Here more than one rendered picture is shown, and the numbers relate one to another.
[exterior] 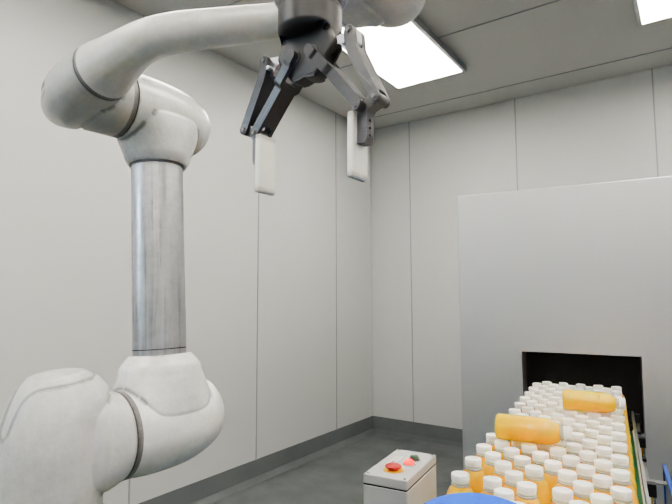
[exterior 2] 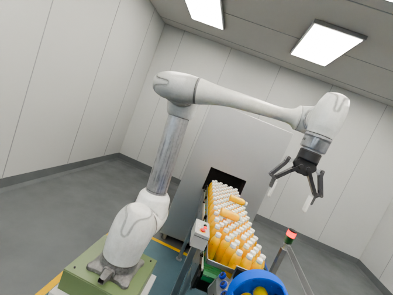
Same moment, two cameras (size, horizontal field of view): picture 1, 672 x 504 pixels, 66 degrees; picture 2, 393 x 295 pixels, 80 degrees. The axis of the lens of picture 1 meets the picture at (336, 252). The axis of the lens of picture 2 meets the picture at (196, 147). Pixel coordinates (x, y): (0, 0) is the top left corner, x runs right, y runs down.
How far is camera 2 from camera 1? 83 cm
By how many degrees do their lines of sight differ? 31
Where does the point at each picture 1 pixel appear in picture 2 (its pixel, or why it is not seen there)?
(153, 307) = (165, 178)
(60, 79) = (183, 91)
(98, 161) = not seen: outside the picture
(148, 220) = (174, 143)
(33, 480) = (134, 251)
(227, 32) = (259, 112)
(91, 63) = (204, 96)
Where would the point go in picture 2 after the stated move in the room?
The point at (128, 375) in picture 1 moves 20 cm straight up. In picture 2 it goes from (151, 203) to (166, 163)
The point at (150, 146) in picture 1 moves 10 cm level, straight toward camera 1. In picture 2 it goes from (187, 114) to (202, 120)
